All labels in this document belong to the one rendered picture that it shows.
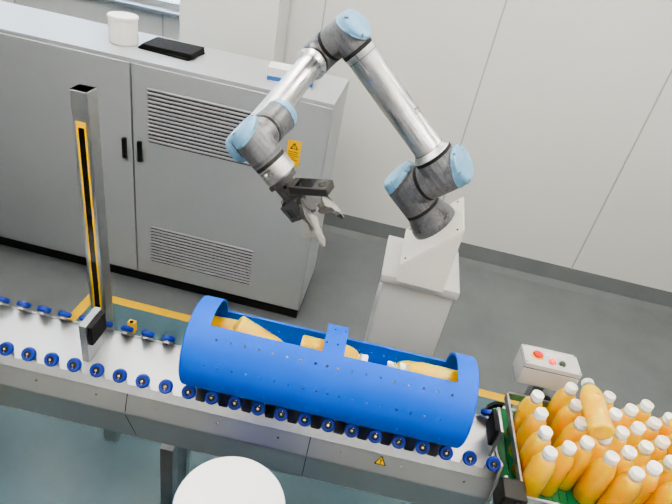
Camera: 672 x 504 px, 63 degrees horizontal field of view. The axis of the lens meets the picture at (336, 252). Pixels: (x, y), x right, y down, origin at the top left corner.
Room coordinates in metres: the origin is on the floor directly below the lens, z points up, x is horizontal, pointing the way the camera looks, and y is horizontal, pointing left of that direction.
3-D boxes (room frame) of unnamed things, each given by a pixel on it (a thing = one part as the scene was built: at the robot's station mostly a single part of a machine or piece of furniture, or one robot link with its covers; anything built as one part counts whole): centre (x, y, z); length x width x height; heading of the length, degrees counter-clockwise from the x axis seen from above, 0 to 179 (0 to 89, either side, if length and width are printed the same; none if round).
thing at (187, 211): (2.98, 1.22, 0.72); 2.15 x 0.54 x 1.45; 86
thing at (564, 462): (1.11, -0.79, 1.00); 0.07 x 0.07 x 0.19
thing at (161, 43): (3.01, 1.11, 1.46); 0.32 x 0.23 x 0.04; 86
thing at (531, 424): (1.22, -0.73, 1.00); 0.07 x 0.07 x 0.19
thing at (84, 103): (1.59, 0.87, 0.85); 0.06 x 0.06 x 1.70; 88
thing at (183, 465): (1.32, 0.44, 0.31); 0.06 x 0.06 x 0.63; 88
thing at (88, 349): (1.26, 0.72, 1.00); 0.10 x 0.04 x 0.15; 178
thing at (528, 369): (1.49, -0.83, 1.05); 0.20 x 0.10 x 0.10; 88
